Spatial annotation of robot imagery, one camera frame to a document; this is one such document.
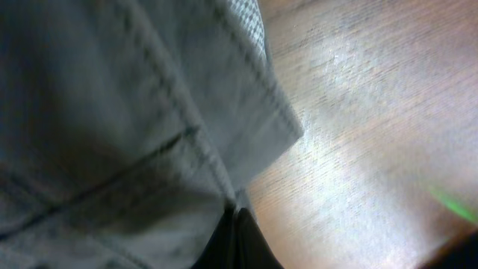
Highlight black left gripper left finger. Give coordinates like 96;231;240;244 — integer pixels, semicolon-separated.
191;208;236;269

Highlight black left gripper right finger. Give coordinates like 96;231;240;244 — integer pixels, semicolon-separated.
235;208;283;269

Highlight grey shorts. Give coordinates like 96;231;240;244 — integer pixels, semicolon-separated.
1;0;302;269

